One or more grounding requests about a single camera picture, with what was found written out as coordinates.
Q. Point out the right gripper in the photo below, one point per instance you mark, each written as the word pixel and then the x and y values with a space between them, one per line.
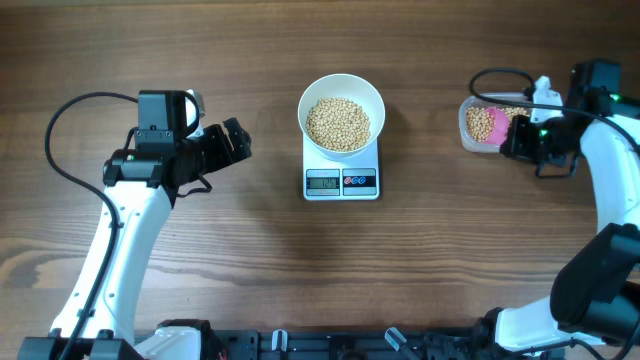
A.
pixel 515 143

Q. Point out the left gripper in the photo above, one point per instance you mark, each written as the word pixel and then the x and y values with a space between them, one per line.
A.
pixel 239 139

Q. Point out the pink plastic scoop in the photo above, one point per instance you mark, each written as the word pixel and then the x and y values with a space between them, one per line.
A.
pixel 499 130

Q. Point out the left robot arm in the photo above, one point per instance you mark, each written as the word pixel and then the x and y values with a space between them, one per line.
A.
pixel 167 149

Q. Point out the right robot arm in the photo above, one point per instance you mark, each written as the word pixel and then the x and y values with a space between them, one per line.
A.
pixel 592 302

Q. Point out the soybeans in white bowl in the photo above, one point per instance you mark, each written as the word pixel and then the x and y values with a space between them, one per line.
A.
pixel 338 124

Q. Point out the white bowl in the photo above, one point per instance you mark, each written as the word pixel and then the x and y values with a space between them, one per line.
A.
pixel 350 87

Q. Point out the white digital kitchen scale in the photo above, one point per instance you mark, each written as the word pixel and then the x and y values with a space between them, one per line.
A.
pixel 352 178

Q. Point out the clear plastic container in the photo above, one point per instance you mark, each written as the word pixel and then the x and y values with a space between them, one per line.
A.
pixel 473 140

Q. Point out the pile of soybeans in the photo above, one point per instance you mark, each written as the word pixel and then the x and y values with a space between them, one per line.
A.
pixel 480 119

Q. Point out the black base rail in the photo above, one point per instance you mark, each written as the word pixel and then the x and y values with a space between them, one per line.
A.
pixel 350 345

